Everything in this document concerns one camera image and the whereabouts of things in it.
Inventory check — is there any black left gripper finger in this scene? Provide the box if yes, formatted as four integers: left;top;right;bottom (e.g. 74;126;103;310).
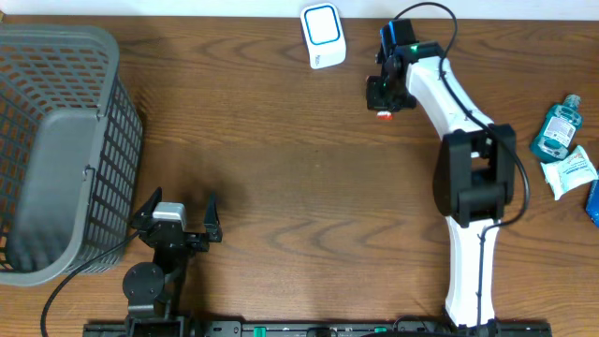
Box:
203;193;223;242
129;187;162;230

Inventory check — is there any red Nescafe stick sachet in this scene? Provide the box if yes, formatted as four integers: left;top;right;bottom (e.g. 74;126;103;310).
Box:
376;111;394;121

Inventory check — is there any blue mouthwash bottle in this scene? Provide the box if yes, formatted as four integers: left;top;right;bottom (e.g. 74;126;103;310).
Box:
530;95;583;163

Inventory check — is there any white wet wipes pack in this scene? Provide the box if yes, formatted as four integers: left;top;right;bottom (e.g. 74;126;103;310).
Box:
541;145;598;200

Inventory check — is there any blue Oreo cookie pack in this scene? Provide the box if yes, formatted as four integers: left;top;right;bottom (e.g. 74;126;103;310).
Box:
585;180;599;227

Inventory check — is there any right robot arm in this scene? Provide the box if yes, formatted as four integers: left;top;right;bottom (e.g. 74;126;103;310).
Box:
366;19;516;330

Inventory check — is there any white barcode scanner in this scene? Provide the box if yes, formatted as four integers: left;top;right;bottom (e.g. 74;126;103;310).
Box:
299;3;346;69

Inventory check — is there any grey plastic mesh basket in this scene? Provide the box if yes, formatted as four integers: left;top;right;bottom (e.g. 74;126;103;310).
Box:
1;24;143;287

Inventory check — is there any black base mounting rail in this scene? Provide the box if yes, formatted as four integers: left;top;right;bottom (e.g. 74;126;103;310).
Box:
82;318;552;337

